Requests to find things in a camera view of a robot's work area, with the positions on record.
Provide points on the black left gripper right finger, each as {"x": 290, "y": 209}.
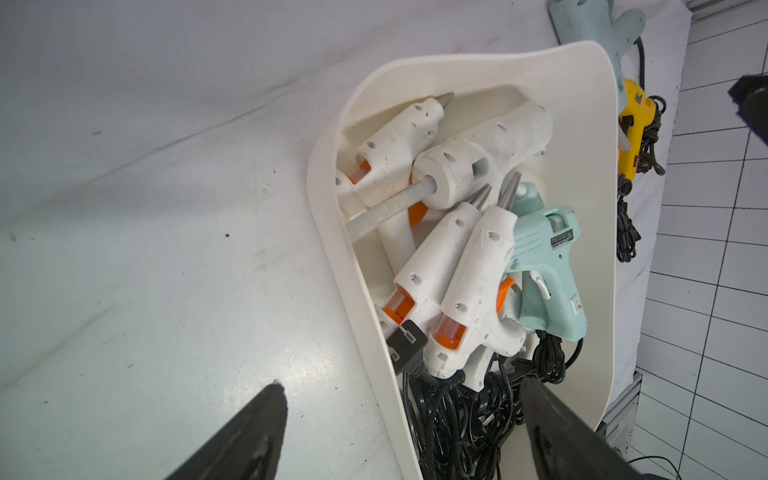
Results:
{"x": 563, "y": 446}

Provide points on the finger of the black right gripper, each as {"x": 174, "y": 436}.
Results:
{"x": 750, "y": 94}

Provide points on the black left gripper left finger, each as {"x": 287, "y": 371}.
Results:
{"x": 246, "y": 447}

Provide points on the yellow glue gun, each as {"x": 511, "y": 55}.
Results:
{"x": 640, "y": 121}

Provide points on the large mint glue gun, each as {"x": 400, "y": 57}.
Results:
{"x": 592, "y": 20}

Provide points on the white glue gun orange trigger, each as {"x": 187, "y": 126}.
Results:
{"x": 421, "y": 284}

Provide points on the large white glue gun blue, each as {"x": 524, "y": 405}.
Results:
{"x": 450, "y": 171}

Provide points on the small white glue gun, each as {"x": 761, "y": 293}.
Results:
{"x": 384, "y": 161}

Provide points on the cream plastic storage tray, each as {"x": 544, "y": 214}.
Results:
{"x": 576, "y": 85}

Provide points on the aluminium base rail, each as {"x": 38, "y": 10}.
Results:
{"x": 618, "y": 423}

